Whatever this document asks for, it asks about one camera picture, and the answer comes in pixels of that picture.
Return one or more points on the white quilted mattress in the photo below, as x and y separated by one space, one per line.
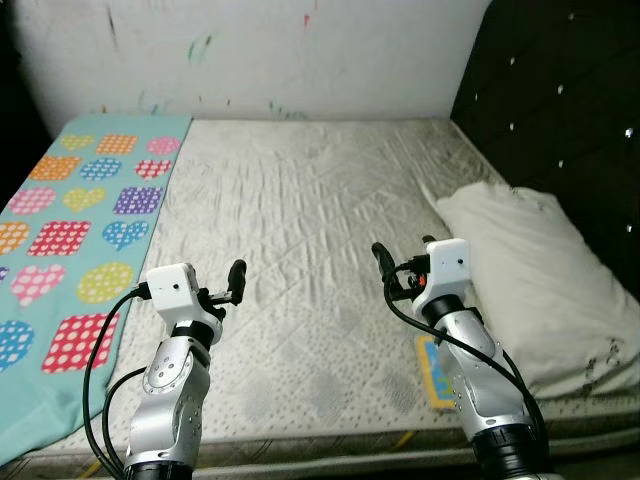
300 220

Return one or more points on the black bed frame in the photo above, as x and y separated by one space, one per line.
300 472

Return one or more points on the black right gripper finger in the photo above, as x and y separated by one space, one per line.
383 258

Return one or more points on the black tufted headboard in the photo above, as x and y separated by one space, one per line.
560 110

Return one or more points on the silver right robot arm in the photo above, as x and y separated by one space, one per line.
480 370

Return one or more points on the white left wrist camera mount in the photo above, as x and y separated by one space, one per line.
170 290

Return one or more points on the teal mat with coloured shapes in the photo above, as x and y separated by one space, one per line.
80 230

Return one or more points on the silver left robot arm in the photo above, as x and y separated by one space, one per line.
170 400

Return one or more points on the colourful children's book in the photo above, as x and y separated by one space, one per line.
435 375

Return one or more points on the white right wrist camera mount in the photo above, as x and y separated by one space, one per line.
447 265

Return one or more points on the white pillow with black print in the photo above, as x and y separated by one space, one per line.
540 270

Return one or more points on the black hanging garments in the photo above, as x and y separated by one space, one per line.
15 90

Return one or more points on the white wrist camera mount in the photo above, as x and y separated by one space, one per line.
447 265
170 290

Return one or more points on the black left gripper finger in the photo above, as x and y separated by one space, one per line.
238 280

